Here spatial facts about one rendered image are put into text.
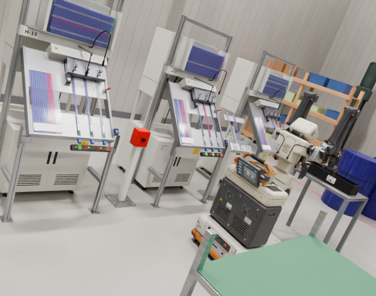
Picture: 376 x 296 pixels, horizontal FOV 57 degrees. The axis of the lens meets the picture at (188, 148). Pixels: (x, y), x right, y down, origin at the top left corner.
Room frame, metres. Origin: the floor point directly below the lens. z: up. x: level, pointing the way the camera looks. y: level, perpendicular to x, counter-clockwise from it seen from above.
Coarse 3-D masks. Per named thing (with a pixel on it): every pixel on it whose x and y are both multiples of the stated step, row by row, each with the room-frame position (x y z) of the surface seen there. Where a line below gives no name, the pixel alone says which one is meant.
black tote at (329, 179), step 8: (312, 168) 3.72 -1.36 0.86; (320, 168) 3.66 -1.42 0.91; (320, 176) 3.63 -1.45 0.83; (328, 176) 3.57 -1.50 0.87; (336, 176) 3.51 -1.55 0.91; (336, 184) 3.48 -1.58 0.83; (344, 184) 3.43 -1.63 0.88; (352, 184) 3.53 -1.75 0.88; (344, 192) 3.40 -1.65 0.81; (352, 192) 3.40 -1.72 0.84
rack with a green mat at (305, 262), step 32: (320, 224) 1.67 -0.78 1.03; (256, 256) 1.28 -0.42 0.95; (288, 256) 1.37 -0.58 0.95; (320, 256) 1.48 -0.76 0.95; (192, 288) 1.05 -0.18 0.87; (224, 288) 1.00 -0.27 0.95; (256, 288) 1.06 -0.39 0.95; (288, 288) 1.13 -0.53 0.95; (320, 288) 1.21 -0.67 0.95; (352, 288) 1.29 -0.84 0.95
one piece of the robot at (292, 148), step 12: (288, 132) 3.08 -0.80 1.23; (288, 144) 2.96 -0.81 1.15; (300, 144) 2.89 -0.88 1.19; (312, 144) 2.95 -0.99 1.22; (288, 156) 2.91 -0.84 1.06; (300, 156) 2.99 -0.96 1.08; (276, 168) 3.03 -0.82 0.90; (288, 168) 2.95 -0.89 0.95; (276, 180) 2.98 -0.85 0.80; (288, 180) 2.93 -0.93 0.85; (288, 192) 2.98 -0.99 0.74
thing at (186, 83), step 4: (184, 80) 3.75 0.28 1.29; (188, 80) 3.77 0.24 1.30; (192, 80) 3.82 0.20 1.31; (180, 84) 3.78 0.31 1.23; (184, 84) 3.73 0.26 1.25; (188, 84) 3.74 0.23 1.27; (192, 84) 3.79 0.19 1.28; (196, 84) 3.85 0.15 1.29; (200, 84) 3.90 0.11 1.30; (204, 84) 3.96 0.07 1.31; (184, 88) 3.78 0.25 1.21; (188, 88) 3.80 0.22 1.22; (192, 88) 3.83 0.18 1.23; (200, 88) 3.88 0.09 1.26; (204, 88) 3.92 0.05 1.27; (208, 88) 3.97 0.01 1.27
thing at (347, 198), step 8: (296, 168) 3.73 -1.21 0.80; (312, 176) 3.61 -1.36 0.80; (320, 184) 3.48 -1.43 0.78; (328, 184) 3.51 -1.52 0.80; (304, 192) 4.01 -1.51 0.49; (336, 192) 3.35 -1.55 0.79; (344, 200) 3.27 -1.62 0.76; (352, 200) 3.31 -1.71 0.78; (360, 200) 3.42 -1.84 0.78; (296, 208) 4.01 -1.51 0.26; (344, 208) 3.25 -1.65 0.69; (360, 208) 3.52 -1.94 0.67; (336, 216) 3.27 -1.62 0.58; (288, 224) 4.01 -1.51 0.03; (336, 224) 3.25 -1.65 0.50; (352, 224) 3.52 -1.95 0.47; (328, 232) 3.26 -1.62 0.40; (328, 240) 3.26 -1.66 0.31; (344, 240) 3.52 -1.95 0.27; (336, 248) 3.54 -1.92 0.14
